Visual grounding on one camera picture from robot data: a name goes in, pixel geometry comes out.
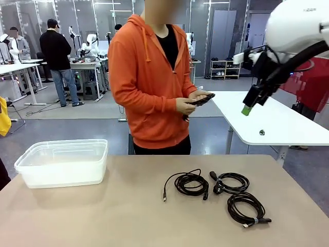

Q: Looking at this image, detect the person in orange hoodie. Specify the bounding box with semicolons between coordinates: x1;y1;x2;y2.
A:
107;0;200;155

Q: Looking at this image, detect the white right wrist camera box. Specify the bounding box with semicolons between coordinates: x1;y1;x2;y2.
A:
233;52;251;65

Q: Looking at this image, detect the black bag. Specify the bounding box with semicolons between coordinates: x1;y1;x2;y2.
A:
291;101;316;120

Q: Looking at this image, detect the yellow bag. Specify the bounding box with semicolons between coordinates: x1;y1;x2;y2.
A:
0;96;12;137

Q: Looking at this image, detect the person's right hand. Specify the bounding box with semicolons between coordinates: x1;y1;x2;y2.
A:
176;97;197;115

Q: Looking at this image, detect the black power cord with plug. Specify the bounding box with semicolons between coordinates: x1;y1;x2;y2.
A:
209;170;250;196

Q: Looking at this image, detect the person's left hand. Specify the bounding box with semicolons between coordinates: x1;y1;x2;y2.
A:
189;89;210;100

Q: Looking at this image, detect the man in black jacket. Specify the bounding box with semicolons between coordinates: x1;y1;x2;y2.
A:
39;18;85;108

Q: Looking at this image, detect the white work table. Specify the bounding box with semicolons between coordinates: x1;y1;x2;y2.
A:
209;90;329;165

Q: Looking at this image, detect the grey step stool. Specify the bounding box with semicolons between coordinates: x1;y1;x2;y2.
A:
82;81;100;101

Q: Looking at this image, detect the clear plastic storage bin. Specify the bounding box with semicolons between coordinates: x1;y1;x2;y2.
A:
14;138;108;189

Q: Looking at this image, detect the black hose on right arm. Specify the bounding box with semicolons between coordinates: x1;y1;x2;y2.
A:
262;41;329;85

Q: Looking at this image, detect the wooden shoe rack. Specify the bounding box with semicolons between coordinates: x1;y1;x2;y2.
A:
210;59;242;80

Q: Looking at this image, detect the person's right forearm orange sleeve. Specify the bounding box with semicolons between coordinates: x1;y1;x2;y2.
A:
115;86;178;114

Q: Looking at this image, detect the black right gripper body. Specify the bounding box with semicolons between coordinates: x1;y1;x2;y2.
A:
253;51;286;98

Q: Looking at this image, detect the white standing desk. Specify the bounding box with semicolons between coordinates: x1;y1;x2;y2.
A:
0;58;48;106

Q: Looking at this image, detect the grey metal workbench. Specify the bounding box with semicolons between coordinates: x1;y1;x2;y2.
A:
68;57;109;101

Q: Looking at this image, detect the red cloth cape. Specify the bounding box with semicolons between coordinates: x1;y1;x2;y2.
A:
279;56;329;114

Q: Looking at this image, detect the person's left forearm orange sleeve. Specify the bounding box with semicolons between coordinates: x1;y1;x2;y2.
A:
179;73;199;98

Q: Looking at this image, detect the black USB cable grey tie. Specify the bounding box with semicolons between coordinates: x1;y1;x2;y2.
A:
227;192;272;230

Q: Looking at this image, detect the person in grey hoodie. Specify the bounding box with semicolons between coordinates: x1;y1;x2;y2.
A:
9;26;31;64

